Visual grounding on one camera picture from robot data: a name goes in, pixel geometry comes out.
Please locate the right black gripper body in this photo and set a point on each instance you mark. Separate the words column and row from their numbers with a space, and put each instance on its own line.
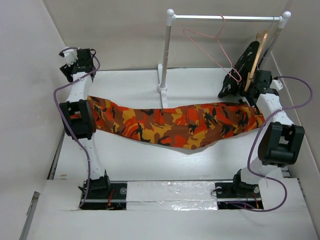
column 248, row 94

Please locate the wooden clothes hanger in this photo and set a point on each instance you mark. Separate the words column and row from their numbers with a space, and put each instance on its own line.
column 263, row 37

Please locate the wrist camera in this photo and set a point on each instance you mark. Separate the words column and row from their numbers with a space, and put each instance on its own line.
column 276, row 85
column 69, row 54

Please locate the orange camouflage trousers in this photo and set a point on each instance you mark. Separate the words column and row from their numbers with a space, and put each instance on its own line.
column 188, row 127

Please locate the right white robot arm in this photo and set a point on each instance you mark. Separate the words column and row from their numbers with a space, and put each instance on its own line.
column 282, row 139

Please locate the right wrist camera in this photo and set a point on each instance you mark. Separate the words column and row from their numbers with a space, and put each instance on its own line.
column 276, row 85

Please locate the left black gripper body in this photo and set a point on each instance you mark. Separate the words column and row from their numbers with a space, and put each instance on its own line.
column 68, row 69

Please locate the white metal clothes rack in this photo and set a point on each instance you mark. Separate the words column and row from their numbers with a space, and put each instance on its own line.
column 171, row 17

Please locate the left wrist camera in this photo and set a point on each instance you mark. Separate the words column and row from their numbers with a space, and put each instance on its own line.
column 69, row 54

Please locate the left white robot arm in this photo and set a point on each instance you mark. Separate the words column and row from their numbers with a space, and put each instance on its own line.
column 78, row 119

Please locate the black white patterned garment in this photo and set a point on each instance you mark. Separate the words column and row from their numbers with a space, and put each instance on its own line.
column 235, row 81

